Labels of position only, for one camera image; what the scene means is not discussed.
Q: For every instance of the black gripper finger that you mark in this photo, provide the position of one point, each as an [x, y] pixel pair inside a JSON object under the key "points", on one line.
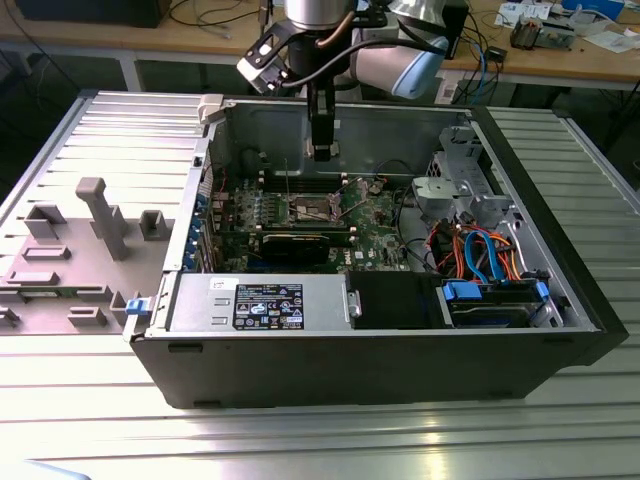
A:
{"points": [[322, 130]]}

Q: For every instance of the silver CPU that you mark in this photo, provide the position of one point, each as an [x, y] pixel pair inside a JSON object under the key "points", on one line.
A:
{"points": [[306, 150]]}

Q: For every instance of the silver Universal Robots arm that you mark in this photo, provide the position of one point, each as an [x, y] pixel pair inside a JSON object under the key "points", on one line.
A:
{"points": [[380, 62]]}

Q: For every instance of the black RAM slot bank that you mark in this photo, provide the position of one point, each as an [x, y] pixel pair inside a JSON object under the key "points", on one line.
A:
{"points": [[310, 182], [340, 235]]}

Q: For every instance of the CPU socket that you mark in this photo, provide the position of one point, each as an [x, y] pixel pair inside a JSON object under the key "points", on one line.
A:
{"points": [[310, 207]]}

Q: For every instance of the blue expansion slot retainer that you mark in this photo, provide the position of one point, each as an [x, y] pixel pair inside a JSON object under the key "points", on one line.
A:
{"points": [[201, 205]]}

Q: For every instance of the round coin battery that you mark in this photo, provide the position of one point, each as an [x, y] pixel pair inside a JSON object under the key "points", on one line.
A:
{"points": [[375, 189]]}

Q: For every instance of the wooden desk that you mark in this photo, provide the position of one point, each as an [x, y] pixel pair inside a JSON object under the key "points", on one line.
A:
{"points": [[225, 37]]}

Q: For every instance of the beige case latch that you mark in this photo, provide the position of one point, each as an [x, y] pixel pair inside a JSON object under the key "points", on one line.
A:
{"points": [[210, 107]]}

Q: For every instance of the black graphics card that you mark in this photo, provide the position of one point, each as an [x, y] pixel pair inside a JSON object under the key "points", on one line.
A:
{"points": [[295, 250]]}

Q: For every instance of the green motherboard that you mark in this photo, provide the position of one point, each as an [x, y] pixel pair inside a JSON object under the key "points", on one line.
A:
{"points": [[370, 245]]}

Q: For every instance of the silver metal drive cage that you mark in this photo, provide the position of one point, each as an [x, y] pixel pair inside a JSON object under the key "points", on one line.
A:
{"points": [[440, 192]]}

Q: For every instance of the black tower computer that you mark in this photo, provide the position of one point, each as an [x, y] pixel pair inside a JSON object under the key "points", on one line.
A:
{"points": [[457, 30]]}

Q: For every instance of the small black adapter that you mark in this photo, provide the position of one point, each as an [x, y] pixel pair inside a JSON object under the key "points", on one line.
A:
{"points": [[497, 54]]}

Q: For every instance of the printed paper sheets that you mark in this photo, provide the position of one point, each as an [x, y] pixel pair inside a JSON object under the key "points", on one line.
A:
{"points": [[515, 12]]}

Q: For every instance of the silver power supply unit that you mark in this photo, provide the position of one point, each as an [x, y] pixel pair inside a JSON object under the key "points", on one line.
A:
{"points": [[200, 300]]}

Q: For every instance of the metal finned heatsink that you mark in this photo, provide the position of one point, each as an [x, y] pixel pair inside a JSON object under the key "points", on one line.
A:
{"points": [[525, 35]]}

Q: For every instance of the large black box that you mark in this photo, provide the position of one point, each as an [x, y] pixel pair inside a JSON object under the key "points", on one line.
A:
{"points": [[90, 12]]}

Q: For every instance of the black open PC case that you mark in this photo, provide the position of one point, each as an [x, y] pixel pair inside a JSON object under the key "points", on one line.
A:
{"points": [[350, 370]]}

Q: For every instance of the hard disk in blue carrier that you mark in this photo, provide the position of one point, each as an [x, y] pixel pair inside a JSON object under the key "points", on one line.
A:
{"points": [[490, 305]]}

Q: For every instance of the grey electronic device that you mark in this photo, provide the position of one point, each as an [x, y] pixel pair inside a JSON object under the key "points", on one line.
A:
{"points": [[557, 35]]}

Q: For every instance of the blue case latch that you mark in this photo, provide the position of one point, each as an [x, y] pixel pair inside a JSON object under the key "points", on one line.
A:
{"points": [[137, 306]]}

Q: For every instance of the grey parts rack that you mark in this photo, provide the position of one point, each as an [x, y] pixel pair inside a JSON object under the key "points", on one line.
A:
{"points": [[75, 280]]}

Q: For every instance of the white paper sheets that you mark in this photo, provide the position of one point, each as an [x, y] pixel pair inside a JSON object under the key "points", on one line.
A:
{"points": [[610, 40]]}

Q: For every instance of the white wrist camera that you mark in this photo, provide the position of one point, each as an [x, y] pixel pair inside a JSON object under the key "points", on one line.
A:
{"points": [[255, 67]]}

